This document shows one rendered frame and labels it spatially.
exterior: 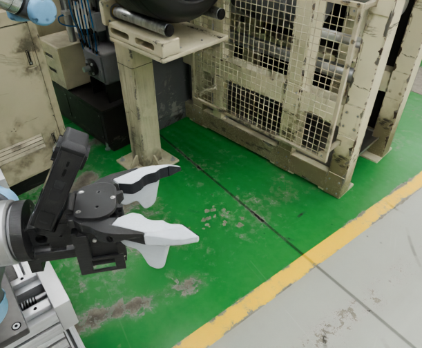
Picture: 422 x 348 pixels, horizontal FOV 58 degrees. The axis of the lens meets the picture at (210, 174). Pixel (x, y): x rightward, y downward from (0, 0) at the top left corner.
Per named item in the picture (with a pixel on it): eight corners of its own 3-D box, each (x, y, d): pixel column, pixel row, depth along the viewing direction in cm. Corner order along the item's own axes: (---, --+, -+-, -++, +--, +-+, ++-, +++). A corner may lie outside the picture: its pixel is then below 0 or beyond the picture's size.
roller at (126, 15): (110, 16, 158) (111, 4, 156) (119, 17, 161) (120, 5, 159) (164, 36, 139) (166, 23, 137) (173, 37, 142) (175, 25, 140)
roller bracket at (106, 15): (102, 25, 160) (97, 0, 154) (173, 5, 182) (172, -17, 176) (106, 27, 158) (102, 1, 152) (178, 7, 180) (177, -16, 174)
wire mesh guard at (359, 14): (192, 99, 225) (187, -34, 181) (194, 97, 226) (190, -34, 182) (324, 163, 176) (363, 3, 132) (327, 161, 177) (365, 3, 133)
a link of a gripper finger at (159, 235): (201, 268, 43) (132, 246, 46) (199, 228, 40) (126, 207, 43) (188, 288, 40) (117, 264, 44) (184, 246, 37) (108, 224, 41)
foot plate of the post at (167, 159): (116, 161, 227) (114, 156, 224) (151, 143, 241) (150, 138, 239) (144, 181, 212) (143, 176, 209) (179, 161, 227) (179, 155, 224)
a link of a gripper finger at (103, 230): (161, 228, 42) (99, 210, 46) (159, 216, 41) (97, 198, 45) (137, 255, 39) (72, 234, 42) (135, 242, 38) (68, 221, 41)
